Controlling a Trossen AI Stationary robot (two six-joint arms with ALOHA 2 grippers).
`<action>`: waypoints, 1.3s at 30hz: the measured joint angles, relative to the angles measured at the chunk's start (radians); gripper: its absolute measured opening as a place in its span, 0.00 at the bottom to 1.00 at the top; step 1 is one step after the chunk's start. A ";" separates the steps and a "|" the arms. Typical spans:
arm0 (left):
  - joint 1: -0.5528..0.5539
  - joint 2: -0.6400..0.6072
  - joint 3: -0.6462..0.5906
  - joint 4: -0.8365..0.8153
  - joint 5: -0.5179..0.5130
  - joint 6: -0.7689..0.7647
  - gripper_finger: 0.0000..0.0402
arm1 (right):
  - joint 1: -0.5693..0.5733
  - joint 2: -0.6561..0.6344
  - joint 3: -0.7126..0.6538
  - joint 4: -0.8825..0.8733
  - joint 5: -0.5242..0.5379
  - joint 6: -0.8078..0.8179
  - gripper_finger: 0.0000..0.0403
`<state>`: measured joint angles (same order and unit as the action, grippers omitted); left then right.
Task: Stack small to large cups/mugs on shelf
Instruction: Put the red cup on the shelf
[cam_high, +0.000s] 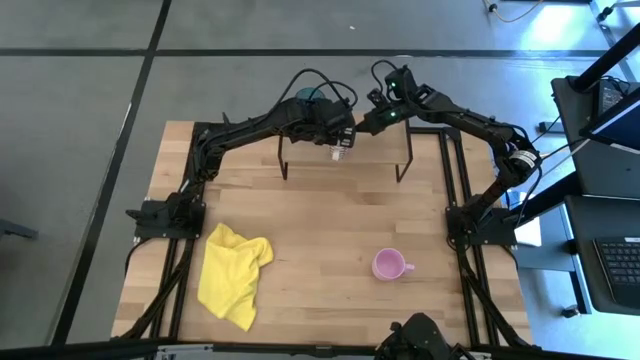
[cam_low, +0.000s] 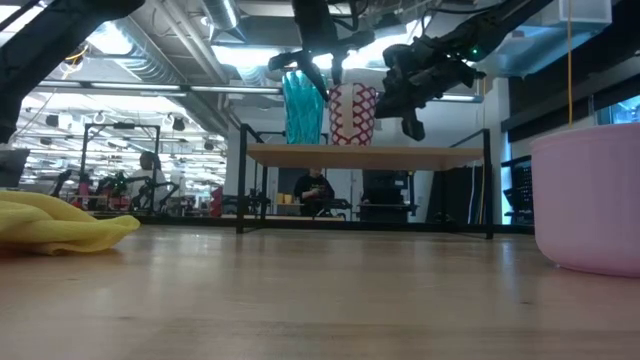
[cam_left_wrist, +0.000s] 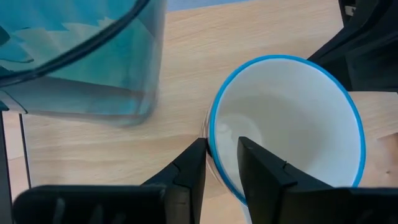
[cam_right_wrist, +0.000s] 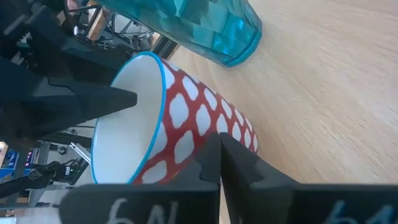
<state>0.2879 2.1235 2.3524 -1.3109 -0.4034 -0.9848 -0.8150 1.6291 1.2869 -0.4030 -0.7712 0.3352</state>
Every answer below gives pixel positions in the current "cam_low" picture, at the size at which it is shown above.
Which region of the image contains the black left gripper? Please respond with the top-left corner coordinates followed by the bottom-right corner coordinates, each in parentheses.
top-left (267, 0), bottom-right (376, 103)

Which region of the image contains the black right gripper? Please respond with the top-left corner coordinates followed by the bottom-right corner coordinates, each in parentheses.
top-left (374, 34), bottom-right (487, 143)

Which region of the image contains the red white patterned cup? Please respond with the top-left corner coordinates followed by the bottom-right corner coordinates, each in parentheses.
top-left (328, 82), bottom-right (379, 147)

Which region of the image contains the blue transparent tumbler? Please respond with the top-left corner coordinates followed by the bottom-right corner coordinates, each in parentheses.
top-left (282, 69), bottom-right (326, 146)

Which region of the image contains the black background desk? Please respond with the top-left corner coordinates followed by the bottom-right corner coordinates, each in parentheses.
top-left (358, 169), bottom-right (420, 224)

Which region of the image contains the person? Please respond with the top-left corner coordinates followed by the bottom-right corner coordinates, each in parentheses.
top-left (293, 168), bottom-right (336, 217)
top-left (130, 151), bottom-right (170, 211)

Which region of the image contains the black equipment rack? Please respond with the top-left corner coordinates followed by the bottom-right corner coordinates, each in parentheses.
top-left (502, 155), bottom-right (535, 226)

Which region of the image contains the pink plastic bin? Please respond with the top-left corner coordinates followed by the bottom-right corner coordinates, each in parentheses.
top-left (529, 122), bottom-right (640, 279)

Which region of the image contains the yellow cloth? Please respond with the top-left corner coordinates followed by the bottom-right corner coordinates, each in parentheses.
top-left (0, 189), bottom-right (142, 257)

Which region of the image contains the wooden table with black frame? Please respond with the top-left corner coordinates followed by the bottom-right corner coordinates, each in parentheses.
top-left (235, 123), bottom-right (496, 240)

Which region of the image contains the silver ventilation duct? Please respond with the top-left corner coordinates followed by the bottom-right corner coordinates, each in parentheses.
top-left (199, 0), bottom-right (242, 32)

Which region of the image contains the black aluminium table frame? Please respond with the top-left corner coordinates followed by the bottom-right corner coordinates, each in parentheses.
top-left (89, 212), bottom-right (535, 235)

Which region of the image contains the black metal stand frame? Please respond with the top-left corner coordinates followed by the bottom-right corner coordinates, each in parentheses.
top-left (79, 122), bottom-right (162, 212)

